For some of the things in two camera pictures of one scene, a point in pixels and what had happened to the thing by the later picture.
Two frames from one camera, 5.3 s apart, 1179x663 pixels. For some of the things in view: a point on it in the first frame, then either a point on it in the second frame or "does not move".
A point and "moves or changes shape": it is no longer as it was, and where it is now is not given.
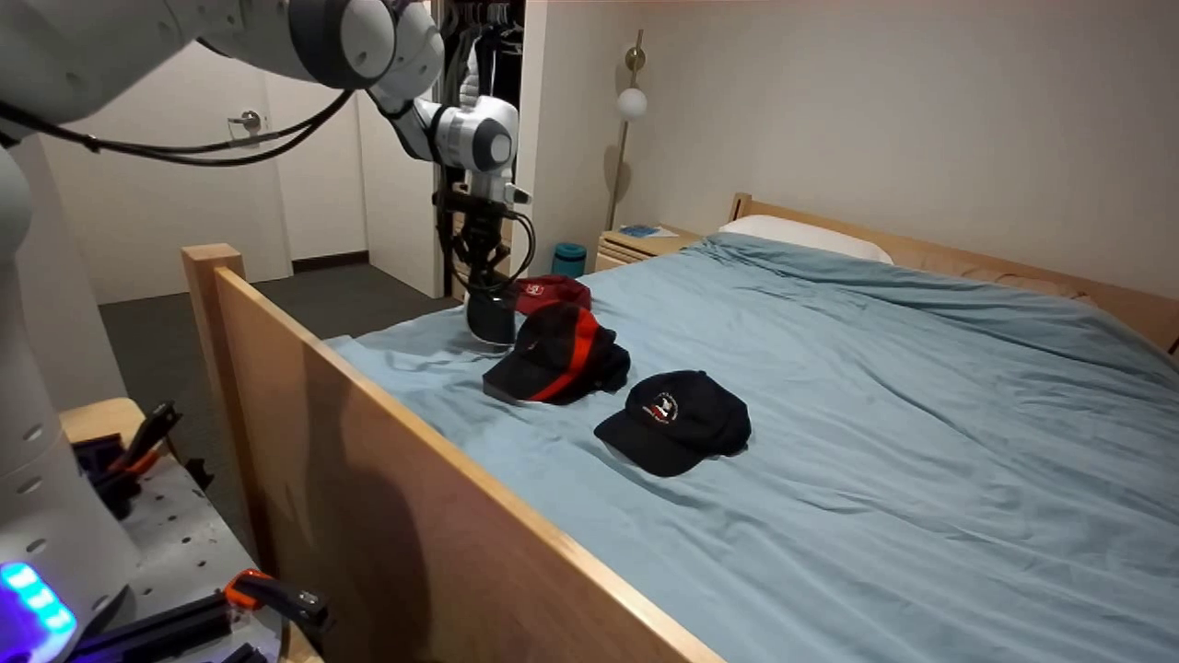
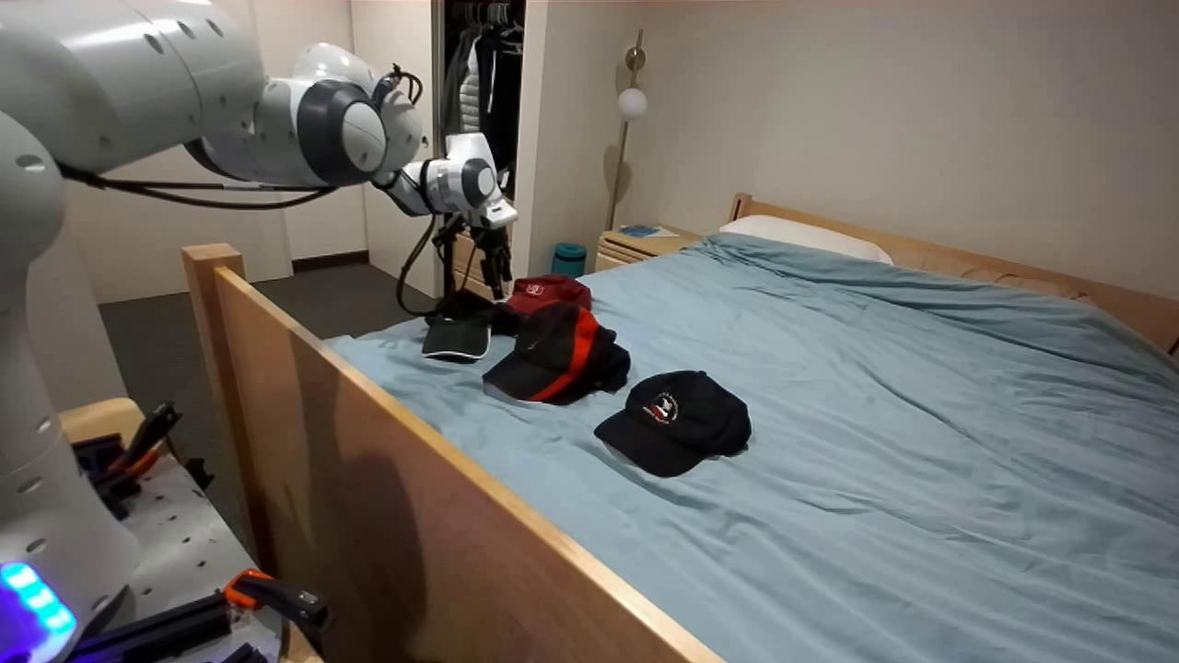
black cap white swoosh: [491, 314] moves or changes shape
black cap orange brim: [560, 356] does not move
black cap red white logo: [680, 421] does not move
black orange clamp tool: [261, 592] does not move
